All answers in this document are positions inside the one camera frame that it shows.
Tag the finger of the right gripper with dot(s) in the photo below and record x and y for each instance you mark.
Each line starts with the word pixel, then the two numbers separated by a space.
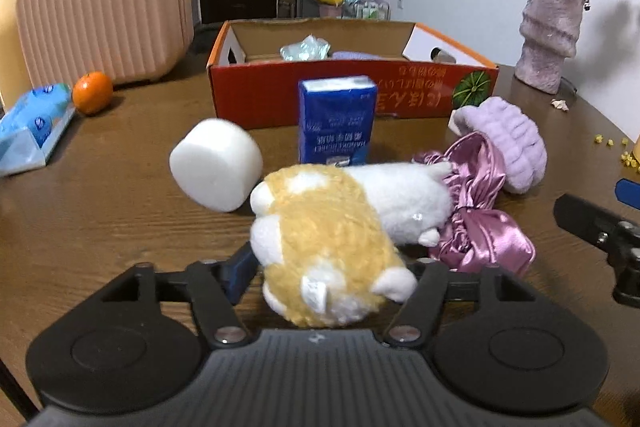
pixel 628 192
pixel 617 237

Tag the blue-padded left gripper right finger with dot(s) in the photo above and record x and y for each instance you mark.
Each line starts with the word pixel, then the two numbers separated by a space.
pixel 417 321

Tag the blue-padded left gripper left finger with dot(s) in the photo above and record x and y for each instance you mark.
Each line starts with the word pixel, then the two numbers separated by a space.
pixel 212 289

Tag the yellow and white plush toy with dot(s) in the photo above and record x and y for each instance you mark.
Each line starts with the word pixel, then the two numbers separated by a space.
pixel 327 237

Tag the iridescent white plastic bag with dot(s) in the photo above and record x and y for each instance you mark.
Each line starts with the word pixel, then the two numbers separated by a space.
pixel 308 50

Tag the purple woven drawstring pouch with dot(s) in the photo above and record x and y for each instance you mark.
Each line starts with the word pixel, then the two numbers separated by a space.
pixel 354 56

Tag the yellow bear mug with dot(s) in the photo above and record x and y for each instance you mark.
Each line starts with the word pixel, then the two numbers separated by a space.
pixel 636 150

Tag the pink satin scrunchie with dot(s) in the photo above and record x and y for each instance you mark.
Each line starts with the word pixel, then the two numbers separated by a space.
pixel 476 233

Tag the lilac fluffy headband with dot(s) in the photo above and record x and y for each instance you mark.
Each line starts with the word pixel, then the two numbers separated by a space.
pixel 513 133

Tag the fallen pink petal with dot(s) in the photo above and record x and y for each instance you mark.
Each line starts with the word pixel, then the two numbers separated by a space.
pixel 559 104

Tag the white foam cylinder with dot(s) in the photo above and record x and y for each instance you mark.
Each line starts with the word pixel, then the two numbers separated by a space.
pixel 216 164

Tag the purple textured vase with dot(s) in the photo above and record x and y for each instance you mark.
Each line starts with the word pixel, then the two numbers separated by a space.
pixel 550 29

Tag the blue tissue pack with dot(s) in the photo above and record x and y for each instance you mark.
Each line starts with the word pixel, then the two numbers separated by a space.
pixel 335 120

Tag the orange cardboard box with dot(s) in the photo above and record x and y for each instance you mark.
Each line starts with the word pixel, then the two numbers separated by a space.
pixel 423 74

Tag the orange tangerine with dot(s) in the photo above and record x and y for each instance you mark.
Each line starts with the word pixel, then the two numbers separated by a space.
pixel 92 93

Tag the blue wet wipes pack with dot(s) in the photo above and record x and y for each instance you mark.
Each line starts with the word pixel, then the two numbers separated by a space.
pixel 32 128

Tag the yellow thermos bottle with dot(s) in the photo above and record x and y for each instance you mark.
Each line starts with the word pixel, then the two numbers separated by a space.
pixel 14 78

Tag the pink ribbed suitcase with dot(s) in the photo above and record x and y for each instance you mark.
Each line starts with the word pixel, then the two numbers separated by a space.
pixel 128 40

